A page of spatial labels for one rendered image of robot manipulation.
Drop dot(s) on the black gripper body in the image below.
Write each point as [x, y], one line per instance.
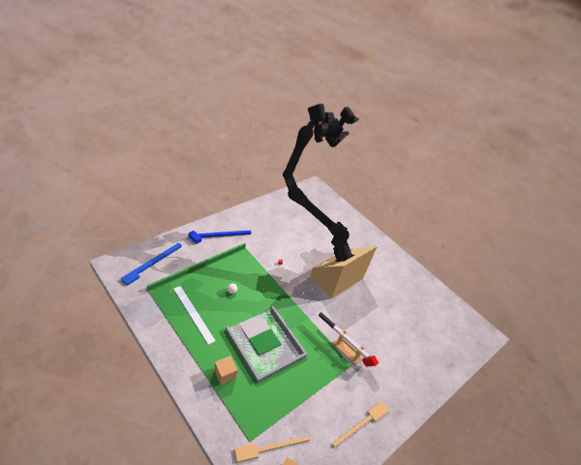
[337, 126]

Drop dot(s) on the green putting mat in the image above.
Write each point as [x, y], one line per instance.
[255, 406]

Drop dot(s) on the white flat strip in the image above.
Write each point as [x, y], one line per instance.
[195, 315]

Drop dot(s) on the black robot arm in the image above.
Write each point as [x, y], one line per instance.
[340, 233]

